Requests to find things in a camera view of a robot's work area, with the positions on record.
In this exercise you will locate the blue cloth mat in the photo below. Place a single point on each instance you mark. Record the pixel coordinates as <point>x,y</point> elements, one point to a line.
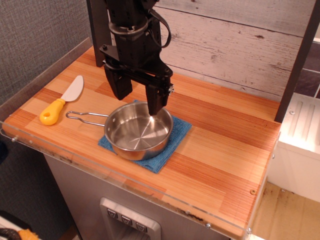
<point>154,164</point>

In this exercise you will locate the orange object bottom left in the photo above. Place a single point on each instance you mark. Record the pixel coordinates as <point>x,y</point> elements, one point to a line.
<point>26,234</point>

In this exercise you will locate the dark frame post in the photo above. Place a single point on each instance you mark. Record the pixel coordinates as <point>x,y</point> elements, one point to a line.
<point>301,57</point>
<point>99,25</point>

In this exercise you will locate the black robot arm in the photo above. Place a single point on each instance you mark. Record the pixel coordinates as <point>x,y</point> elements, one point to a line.
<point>132,11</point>

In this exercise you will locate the yellow handled toy knife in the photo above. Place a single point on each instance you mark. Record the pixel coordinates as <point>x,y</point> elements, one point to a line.
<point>50,115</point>

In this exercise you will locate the stainless steel pan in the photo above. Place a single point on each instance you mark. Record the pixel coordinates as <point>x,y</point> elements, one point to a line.
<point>133,133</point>

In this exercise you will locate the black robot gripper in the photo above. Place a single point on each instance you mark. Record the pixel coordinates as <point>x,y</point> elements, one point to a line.
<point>136,57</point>

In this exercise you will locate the dark right frame post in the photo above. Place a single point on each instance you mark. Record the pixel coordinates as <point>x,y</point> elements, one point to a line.
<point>301,57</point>

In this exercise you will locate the clear acrylic table guard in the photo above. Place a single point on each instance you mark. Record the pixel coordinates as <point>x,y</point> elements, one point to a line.
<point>213,177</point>

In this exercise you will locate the grey toy fridge cabinet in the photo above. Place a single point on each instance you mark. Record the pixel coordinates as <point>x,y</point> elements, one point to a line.
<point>82,190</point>

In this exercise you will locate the dark left frame post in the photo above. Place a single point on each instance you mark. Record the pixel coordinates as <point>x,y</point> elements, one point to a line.
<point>99,25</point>

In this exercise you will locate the silver dispenser button panel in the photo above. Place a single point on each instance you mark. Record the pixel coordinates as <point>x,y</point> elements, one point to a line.
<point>123,223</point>

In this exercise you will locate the white toy sink unit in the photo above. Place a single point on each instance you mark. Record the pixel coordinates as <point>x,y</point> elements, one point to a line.
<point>295,163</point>

